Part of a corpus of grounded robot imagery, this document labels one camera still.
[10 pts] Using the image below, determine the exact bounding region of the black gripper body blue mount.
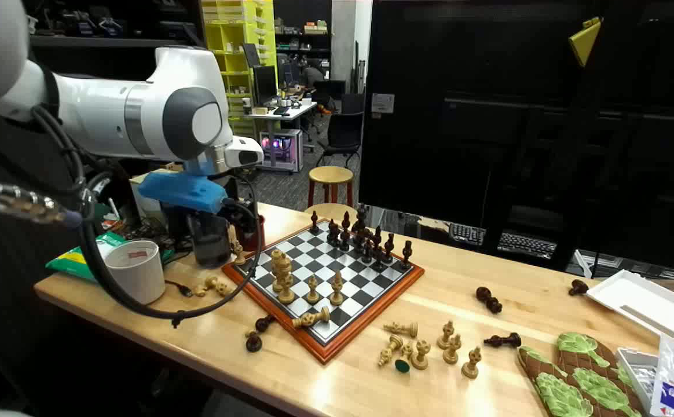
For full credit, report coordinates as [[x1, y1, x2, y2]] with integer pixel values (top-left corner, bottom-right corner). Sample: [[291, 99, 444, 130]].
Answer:
[[140, 172, 257, 266]]

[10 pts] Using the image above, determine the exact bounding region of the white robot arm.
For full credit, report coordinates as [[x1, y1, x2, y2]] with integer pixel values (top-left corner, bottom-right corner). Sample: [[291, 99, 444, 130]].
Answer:
[[0, 0, 265, 169]]

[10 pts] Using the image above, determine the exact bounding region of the dark chess piece lying left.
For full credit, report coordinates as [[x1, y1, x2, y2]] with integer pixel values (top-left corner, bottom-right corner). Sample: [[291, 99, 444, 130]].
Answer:
[[256, 315, 276, 333]]

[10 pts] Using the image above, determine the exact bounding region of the dark chess piece lying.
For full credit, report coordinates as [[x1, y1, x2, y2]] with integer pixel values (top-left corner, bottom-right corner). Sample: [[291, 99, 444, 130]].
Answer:
[[256, 315, 276, 333], [484, 332, 521, 348]]

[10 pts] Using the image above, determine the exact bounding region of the wooden chess board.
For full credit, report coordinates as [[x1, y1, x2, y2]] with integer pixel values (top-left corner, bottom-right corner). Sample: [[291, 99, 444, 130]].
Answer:
[[224, 222, 425, 363]]

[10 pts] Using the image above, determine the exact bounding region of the dark chess piece near board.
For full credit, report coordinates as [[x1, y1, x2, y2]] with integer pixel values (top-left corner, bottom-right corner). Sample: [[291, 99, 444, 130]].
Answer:
[[247, 332, 262, 352]]

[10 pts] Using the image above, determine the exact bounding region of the light chess piece lying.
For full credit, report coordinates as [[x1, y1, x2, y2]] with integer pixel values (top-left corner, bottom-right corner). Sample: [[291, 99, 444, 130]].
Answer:
[[382, 322, 420, 338]]

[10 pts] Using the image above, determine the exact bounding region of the light chess piece standing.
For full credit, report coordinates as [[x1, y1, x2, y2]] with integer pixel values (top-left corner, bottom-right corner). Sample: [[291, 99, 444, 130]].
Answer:
[[435, 319, 455, 349]]

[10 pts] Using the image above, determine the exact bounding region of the dark chess piece centre table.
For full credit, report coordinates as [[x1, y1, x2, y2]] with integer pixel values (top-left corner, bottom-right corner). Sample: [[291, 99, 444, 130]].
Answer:
[[476, 288, 504, 315]]

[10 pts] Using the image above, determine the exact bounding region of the light chess piece rightmost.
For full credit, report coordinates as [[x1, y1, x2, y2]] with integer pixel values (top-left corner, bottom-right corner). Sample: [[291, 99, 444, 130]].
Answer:
[[461, 348, 482, 379]]

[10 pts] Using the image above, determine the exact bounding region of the dark chess piece lying right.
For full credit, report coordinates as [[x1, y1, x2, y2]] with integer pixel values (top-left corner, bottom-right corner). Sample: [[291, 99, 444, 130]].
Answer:
[[484, 332, 521, 348]]

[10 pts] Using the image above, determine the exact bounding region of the dark chess piece far right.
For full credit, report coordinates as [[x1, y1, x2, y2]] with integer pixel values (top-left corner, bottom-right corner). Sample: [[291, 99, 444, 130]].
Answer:
[[567, 281, 588, 296]]

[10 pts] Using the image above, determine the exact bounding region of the white paper cup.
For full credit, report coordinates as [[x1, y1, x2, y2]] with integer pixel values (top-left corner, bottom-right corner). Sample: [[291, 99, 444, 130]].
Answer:
[[104, 238, 166, 306]]

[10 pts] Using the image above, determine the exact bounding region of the round wooden stool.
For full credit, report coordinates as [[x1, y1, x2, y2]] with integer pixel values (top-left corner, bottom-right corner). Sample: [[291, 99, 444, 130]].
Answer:
[[308, 167, 354, 205]]

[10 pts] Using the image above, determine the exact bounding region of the green wipes packet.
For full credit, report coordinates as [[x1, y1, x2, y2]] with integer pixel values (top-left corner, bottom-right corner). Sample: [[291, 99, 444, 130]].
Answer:
[[46, 231, 125, 283]]

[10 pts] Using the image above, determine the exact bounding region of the yellow storage shelf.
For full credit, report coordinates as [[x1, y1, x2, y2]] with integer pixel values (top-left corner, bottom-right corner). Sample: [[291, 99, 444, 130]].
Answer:
[[199, 0, 276, 136]]

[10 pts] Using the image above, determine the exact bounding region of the green brown oven mitt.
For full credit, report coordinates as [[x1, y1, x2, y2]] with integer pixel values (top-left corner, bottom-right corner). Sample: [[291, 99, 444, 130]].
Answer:
[[518, 332, 647, 417]]

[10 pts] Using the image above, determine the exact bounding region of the yellow triangular sign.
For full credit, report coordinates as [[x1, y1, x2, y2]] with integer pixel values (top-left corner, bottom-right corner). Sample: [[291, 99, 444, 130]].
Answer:
[[567, 16, 602, 67]]

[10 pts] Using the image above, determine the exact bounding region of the white tray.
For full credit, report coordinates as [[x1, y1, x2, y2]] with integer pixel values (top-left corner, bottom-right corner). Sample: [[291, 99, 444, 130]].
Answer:
[[587, 271, 674, 338]]

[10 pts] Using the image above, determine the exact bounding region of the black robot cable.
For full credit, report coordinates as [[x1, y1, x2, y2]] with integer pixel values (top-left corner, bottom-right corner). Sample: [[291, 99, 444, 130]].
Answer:
[[29, 103, 256, 326]]

